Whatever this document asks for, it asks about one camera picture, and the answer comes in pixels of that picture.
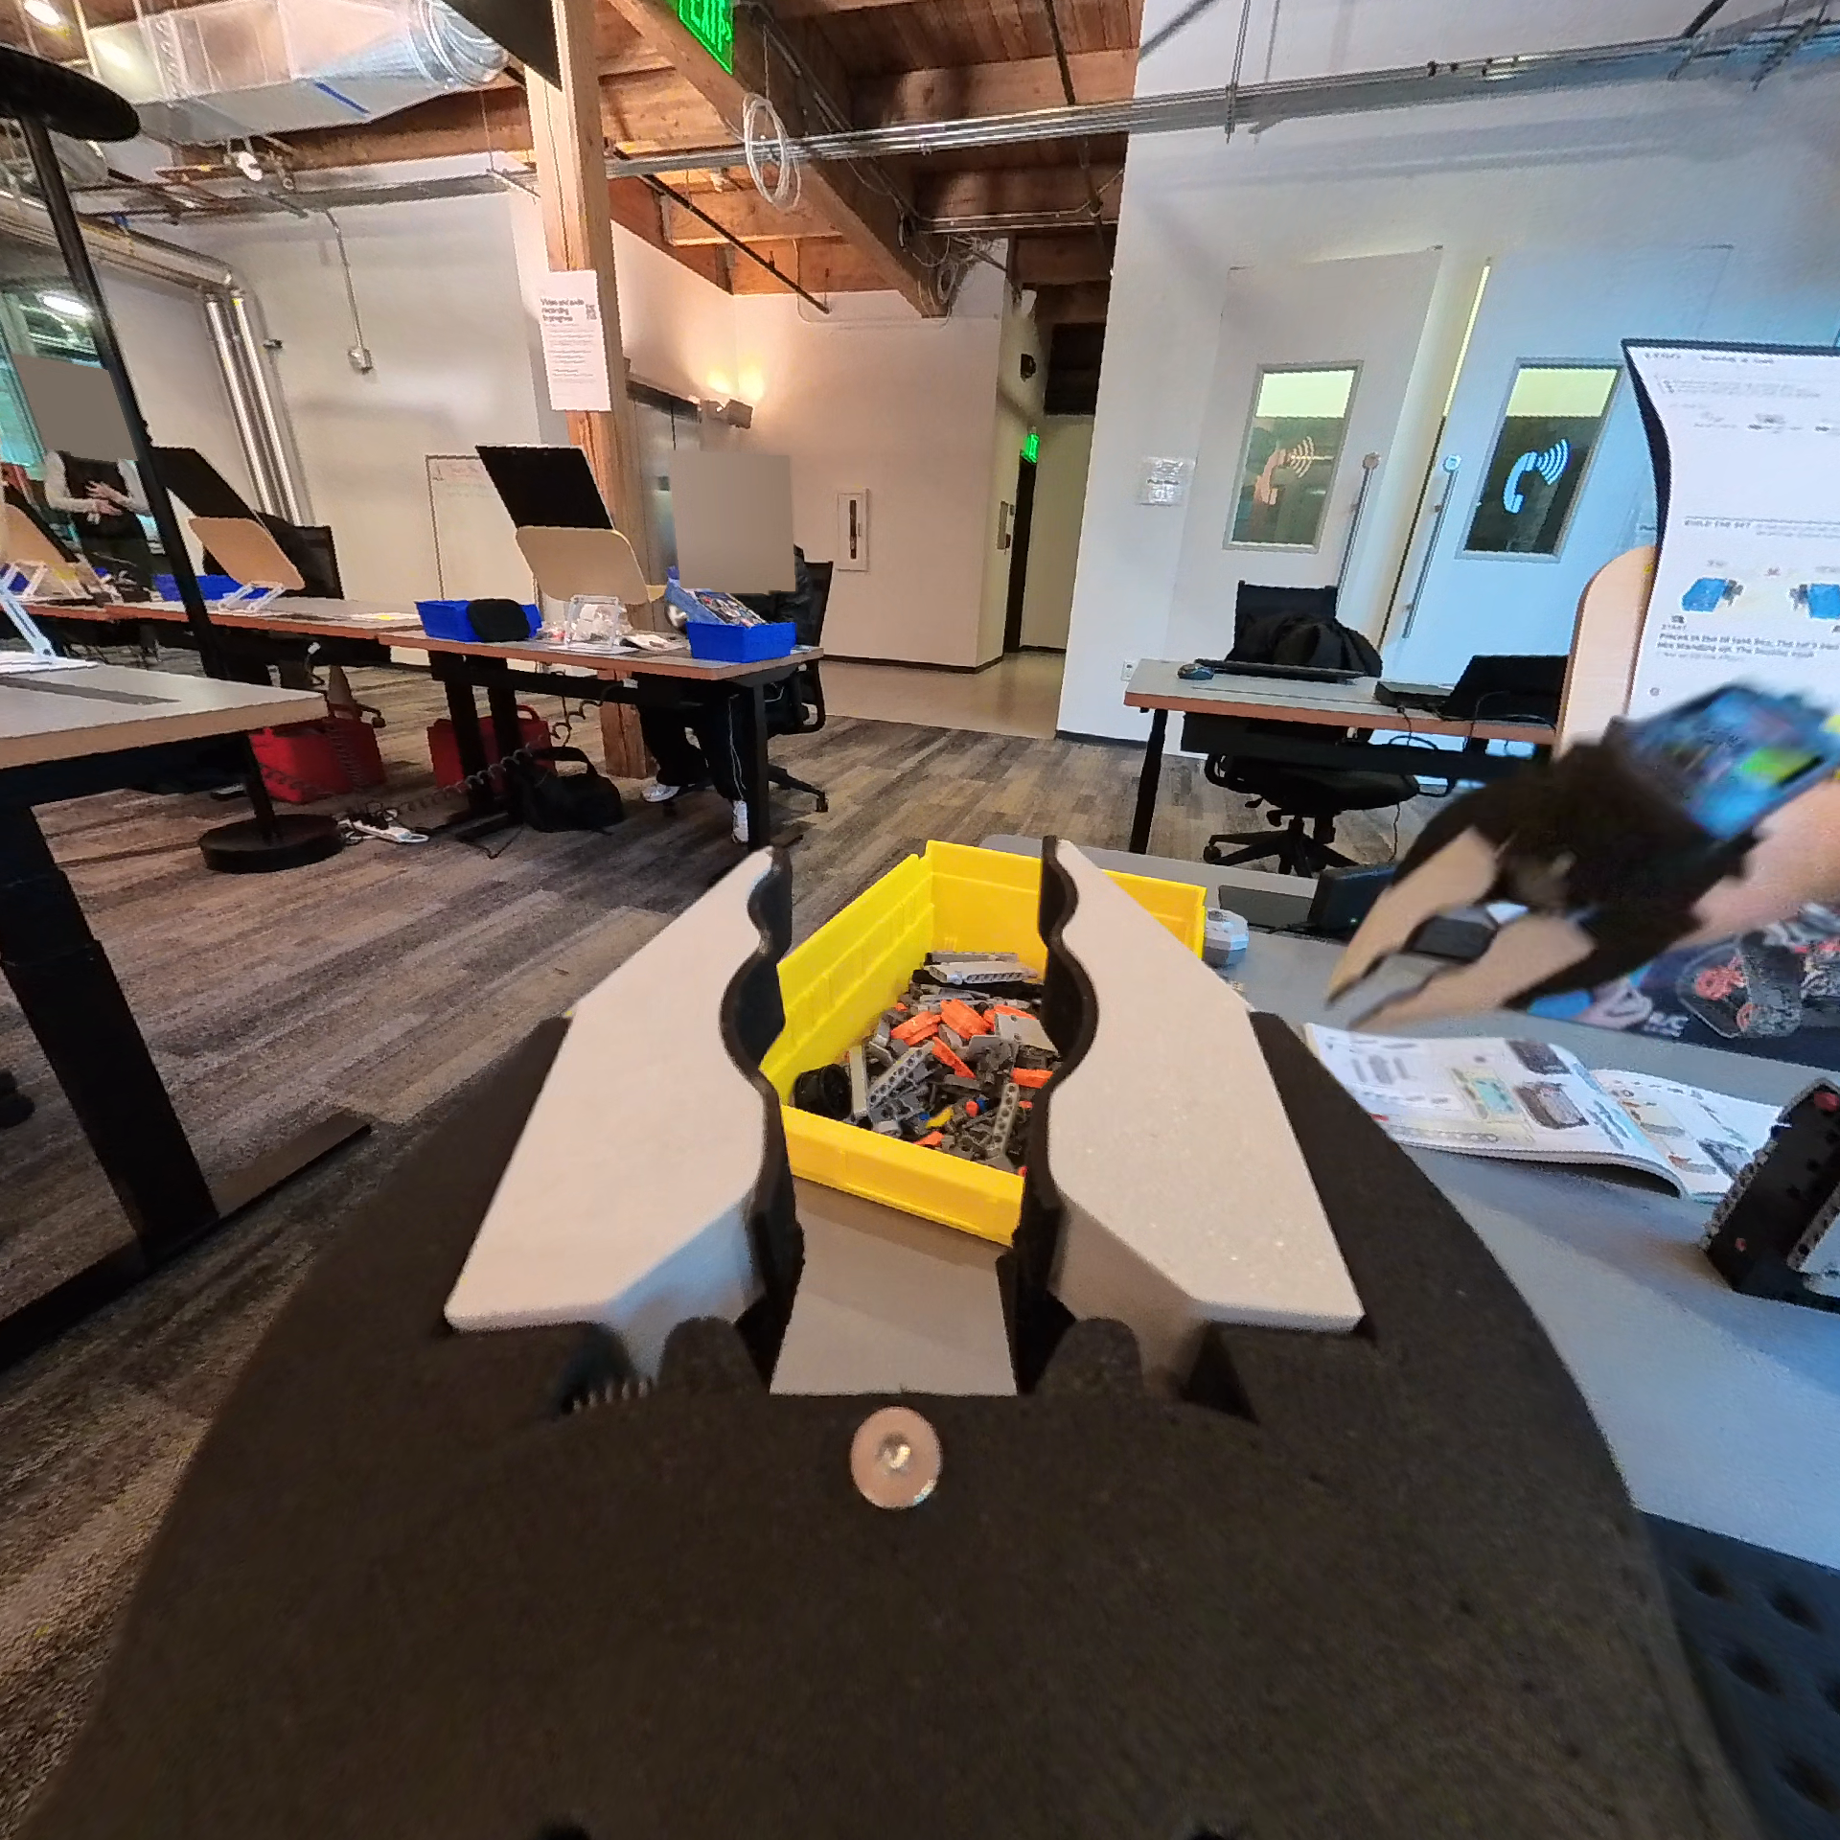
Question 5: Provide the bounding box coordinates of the black bag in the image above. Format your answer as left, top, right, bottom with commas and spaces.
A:
503, 748, 627, 833

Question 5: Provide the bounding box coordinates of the black pole floor stand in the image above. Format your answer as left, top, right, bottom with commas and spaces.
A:
0, 45, 347, 875

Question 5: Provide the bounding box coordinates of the black toy brick model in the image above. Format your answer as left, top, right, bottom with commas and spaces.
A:
1701, 1078, 1840, 1309

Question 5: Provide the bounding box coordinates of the printed kit box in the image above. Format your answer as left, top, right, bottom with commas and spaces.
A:
1581, 921, 1840, 1073

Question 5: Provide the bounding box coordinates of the white paper notice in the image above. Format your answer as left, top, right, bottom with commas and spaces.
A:
540, 269, 614, 415

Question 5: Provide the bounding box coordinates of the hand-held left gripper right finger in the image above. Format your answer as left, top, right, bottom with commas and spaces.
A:
997, 838, 1367, 1394

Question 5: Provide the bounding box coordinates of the black screen on wooden stand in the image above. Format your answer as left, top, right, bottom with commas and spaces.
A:
476, 445, 670, 607
152, 445, 307, 594

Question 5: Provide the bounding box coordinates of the black office chair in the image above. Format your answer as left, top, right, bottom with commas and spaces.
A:
1205, 584, 1418, 876

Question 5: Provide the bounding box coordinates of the door window with phone icon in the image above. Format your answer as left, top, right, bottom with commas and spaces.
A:
1224, 362, 1360, 553
1459, 360, 1624, 561

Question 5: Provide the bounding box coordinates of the instruction display on stand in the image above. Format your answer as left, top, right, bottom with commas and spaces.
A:
1559, 339, 1840, 722

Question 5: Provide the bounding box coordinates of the black perforated board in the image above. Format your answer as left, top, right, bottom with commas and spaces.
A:
1644, 1510, 1840, 1840

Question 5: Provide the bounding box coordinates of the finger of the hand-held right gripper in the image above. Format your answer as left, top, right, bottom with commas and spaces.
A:
1318, 859, 1510, 1006
1349, 906, 1602, 1032

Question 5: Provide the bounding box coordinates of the person's right hand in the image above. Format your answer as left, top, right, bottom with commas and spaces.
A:
1716, 780, 1840, 940

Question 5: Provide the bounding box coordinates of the wooden top desk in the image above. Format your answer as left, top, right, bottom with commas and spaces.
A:
1123, 660, 1561, 857

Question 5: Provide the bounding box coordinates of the grey top standing desk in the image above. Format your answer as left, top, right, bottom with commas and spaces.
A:
0, 673, 367, 1274

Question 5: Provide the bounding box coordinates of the black device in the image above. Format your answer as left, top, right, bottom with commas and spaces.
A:
1301, 864, 1403, 944

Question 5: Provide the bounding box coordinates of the building instruction booklet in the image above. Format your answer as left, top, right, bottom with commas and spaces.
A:
1306, 1024, 1785, 1202

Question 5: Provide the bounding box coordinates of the long wooden desk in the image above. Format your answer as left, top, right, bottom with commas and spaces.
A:
382, 625, 823, 850

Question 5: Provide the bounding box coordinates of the black laptop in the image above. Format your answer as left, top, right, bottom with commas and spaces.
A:
1437, 653, 1568, 722

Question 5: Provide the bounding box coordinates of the red basket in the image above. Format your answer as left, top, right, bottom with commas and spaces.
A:
429, 705, 555, 792
251, 715, 388, 804

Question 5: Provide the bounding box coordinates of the yellow plastic bin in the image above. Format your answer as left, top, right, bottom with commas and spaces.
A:
758, 838, 1210, 1252

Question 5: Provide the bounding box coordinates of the wooden post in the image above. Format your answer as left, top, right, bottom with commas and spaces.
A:
523, 0, 654, 779

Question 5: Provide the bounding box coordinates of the pile of toy brick parts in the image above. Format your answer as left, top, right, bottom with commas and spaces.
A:
793, 948, 1067, 1175

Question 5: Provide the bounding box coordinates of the whiteboard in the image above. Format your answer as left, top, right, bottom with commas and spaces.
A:
423, 452, 537, 602

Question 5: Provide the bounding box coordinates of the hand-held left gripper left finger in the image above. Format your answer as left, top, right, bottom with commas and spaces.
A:
441, 845, 803, 1384

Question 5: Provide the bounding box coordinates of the rectangular metal duct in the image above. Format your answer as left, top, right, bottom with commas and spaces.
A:
86, 0, 505, 139

